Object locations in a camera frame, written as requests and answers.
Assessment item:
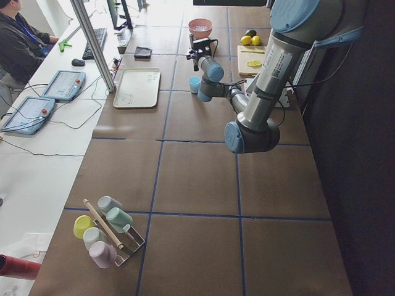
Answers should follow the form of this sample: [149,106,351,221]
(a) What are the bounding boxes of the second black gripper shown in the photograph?
[186,47,212,62]

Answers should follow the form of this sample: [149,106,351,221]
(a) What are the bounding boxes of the steel muddler with black tip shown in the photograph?
[189,33,199,72]

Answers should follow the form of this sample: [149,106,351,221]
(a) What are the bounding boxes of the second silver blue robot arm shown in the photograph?
[186,1,367,154]

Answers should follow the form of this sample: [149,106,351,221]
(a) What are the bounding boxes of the light blue plastic cup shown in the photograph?
[188,76,201,94]

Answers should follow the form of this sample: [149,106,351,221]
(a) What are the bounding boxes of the pile of clear ice cubes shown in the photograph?
[192,26,208,32]

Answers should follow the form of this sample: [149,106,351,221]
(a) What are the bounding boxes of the grey cup on rack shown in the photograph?
[97,195,123,214]

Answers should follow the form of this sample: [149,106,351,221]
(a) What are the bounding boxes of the mint green cup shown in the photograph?
[106,207,133,233]

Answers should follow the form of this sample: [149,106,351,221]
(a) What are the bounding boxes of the yellow cup on rack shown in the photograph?
[73,215,94,239]

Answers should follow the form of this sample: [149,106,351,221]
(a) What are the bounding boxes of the pale white cup on rack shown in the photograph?
[83,227,107,251]

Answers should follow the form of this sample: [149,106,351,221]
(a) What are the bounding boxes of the pink cup on rack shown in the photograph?
[89,241,117,269]

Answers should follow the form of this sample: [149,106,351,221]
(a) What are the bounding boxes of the pink bowl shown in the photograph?
[188,18,213,39]

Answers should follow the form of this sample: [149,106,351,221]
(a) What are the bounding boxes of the folded grey cloth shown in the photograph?
[134,46,152,59]

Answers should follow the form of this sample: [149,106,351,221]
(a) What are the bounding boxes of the bamboo cutting board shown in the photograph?
[237,45,266,75]

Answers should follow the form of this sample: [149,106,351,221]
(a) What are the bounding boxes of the yellow lemon near avocado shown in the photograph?
[240,35,252,46]

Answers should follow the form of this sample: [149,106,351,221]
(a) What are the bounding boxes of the cream bear tray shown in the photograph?
[113,68,160,109]

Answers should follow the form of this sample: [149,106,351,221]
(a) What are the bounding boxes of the yellow lemon slices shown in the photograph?
[246,60,262,68]

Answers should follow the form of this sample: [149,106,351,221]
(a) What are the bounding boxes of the green avocado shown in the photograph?
[245,29,257,37]

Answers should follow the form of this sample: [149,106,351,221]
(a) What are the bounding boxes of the black monitor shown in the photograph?
[107,0,133,31]

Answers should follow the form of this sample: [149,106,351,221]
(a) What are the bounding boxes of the black keyboard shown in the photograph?
[81,27,108,60]

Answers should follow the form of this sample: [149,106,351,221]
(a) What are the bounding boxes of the black computer mouse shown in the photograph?
[72,59,85,67]

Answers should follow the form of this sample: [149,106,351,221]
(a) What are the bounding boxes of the far teach pendant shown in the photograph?
[41,70,86,102]

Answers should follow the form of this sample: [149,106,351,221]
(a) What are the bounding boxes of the teach pendant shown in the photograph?
[1,97,56,135]
[41,70,86,102]

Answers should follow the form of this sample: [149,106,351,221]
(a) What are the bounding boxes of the green clamp tool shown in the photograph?
[58,39,72,52]

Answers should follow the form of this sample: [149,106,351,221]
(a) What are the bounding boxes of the seated person dark jacket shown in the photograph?
[0,0,60,86]

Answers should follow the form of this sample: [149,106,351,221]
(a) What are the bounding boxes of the near teach pendant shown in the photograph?
[1,97,56,135]

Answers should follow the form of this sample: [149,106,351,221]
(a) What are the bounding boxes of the red bottle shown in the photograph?
[1,254,41,280]

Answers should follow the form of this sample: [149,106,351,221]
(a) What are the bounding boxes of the aluminium frame post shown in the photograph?
[70,0,116,93]

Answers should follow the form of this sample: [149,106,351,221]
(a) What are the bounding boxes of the white wire cup rack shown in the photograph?
[83,199,145,267]

